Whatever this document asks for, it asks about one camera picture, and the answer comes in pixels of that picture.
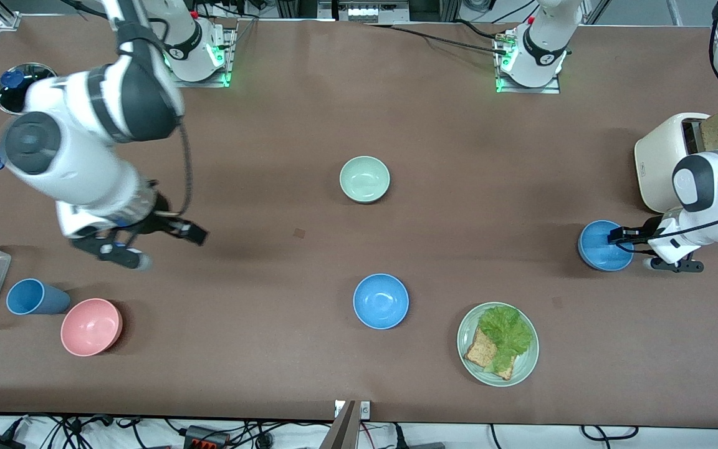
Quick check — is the blue bowl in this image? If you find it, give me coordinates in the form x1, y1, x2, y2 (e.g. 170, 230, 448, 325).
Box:
353, 273, 409, 330
578, 220, 634, 272

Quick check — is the green bowl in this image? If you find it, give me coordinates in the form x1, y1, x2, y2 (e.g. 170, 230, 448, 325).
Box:
340, 156, 391, 204

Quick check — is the pink bowl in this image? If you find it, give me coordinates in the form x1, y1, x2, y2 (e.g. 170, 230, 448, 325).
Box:
60, 298, 124, 357

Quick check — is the cream toaster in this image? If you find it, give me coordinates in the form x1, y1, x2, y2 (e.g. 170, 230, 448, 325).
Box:
634, 112, 718, 214

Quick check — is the blue cup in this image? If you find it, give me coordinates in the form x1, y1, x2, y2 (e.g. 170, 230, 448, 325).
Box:
6, 278, 72, 316

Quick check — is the green lettuce leaf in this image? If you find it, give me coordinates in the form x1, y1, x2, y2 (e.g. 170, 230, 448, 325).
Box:
479, 304, 534, 374

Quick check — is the green plate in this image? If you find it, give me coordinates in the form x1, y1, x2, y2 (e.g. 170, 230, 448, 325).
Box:
457, 302, 540, 387

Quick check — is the brown bread slice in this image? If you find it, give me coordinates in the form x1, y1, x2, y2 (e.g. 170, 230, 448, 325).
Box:
464, 327, 515, 381

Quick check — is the black box with orange connectors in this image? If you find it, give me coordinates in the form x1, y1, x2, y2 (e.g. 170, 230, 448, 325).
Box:
184, 425, 230, 449

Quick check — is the white power strip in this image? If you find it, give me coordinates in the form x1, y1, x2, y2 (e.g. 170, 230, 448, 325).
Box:
196, 0, 244, 18

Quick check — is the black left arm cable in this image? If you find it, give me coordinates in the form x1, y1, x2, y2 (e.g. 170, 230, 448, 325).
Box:
613, 0, 718, 254

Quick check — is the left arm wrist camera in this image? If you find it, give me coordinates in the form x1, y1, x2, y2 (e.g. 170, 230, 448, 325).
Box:
644, 256, 705, 274

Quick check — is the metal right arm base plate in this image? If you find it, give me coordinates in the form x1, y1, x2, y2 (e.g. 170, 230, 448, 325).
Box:
166, 28, 236, 88

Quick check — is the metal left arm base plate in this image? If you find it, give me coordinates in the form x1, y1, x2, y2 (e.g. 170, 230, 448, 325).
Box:
495, 31, 561, 95

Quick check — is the black looped cable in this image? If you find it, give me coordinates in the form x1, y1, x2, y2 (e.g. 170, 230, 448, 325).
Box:
580, 425, 639, 442

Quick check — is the grey camera post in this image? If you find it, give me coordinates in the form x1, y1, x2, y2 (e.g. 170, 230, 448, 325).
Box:
320, 401, 358, 449

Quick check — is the black cable on table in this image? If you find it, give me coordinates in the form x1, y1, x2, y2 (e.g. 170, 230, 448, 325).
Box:
364, 21, 509, 56

